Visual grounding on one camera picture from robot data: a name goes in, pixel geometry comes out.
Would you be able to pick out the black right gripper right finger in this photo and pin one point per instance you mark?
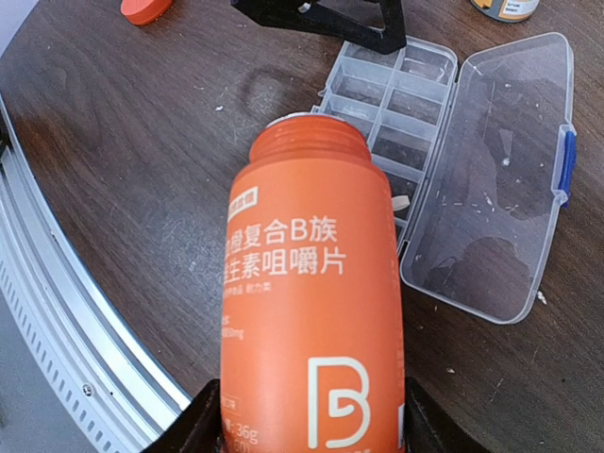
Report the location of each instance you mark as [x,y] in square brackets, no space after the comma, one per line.
[428,427]

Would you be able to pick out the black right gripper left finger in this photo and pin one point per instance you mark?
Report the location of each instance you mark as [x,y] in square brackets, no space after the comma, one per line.
[198,428]

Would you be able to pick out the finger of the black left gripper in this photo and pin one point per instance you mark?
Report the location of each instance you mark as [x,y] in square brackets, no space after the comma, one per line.
[312,17]

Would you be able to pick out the orange pill bottle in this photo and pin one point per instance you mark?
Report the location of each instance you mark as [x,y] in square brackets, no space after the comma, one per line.
[312,349]

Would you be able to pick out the orange bottle cap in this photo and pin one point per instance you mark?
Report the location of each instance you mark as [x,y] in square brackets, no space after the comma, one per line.
[144,12]

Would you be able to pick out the clear plastic pill organizer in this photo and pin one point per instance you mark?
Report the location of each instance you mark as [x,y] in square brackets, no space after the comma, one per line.
[484,149]

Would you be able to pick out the grey lid supplement bottle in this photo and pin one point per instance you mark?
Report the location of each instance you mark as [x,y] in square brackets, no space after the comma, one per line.
[506,11]

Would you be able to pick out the front aluminium rail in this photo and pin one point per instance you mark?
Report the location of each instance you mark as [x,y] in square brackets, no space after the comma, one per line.
[114,391]

